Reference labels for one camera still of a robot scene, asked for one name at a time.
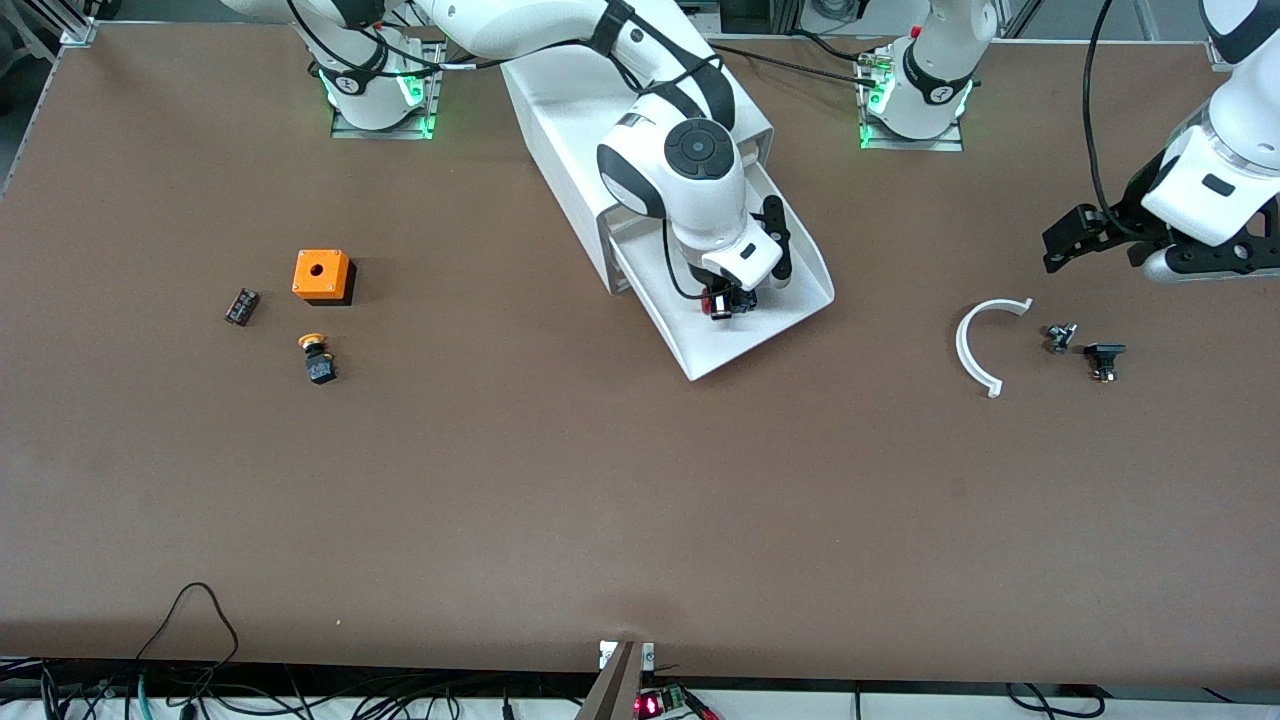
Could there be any white low drawer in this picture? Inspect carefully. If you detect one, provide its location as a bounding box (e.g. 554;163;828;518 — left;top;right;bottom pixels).
606;160;836;383

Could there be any white drawer cabinet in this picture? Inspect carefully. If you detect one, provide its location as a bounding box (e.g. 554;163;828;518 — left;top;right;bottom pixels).
497;55;776;296

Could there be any orange-capped push button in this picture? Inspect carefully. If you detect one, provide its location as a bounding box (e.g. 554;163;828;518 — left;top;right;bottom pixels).
298;333;338;386

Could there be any white curved plastic arc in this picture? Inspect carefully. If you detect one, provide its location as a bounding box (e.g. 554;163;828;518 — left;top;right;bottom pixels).
955;297;1034;399

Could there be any orange box with hole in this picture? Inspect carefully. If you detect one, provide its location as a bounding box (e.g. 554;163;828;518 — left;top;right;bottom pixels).
292;249;357;307

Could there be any circuit board with red light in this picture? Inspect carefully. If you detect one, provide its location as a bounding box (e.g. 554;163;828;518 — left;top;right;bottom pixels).
634;684;693;720

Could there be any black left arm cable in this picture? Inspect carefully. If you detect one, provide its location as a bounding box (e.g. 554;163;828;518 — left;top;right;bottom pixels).
1084;0;1151;241

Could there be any small black switch part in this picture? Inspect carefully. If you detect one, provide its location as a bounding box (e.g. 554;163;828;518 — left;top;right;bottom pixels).
1084;342;1128;384

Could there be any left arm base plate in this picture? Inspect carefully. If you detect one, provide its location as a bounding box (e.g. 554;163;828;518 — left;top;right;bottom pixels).
855;45;967;153

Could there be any black thick table cable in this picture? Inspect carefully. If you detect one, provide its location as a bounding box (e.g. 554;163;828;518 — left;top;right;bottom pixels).
700;38;886;89

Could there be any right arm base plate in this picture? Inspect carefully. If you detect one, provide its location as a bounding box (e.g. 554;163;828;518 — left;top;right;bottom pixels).
331;40;444;140

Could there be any grey slanted post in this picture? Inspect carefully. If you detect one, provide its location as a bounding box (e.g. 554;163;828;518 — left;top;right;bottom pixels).
577;640;647;720

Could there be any black looped thin cable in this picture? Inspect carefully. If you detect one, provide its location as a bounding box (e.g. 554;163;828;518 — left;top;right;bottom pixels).
133;582;242;693

